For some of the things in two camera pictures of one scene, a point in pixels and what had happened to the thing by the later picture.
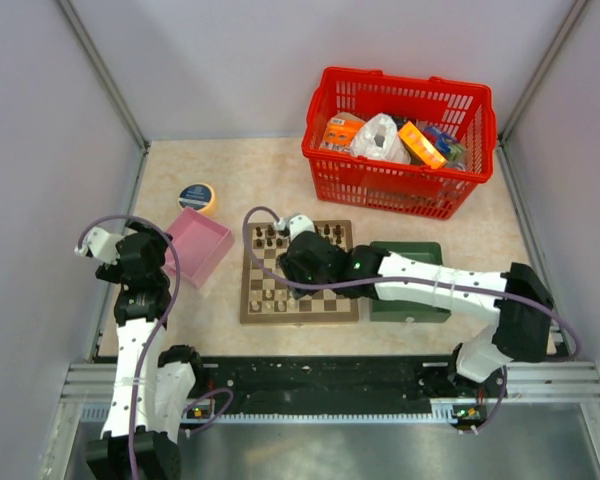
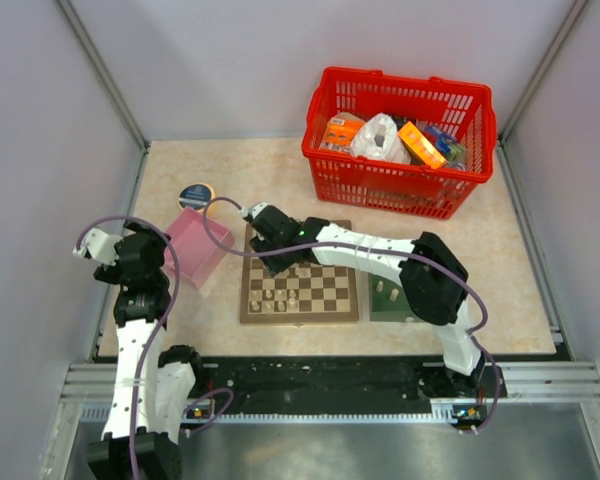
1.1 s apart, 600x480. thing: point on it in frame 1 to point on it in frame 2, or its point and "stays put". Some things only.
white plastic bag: (378, 138) stays put
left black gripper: (157, 238) stays put
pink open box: (201, 244) stays put
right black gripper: (292, 269) to (274, 267)
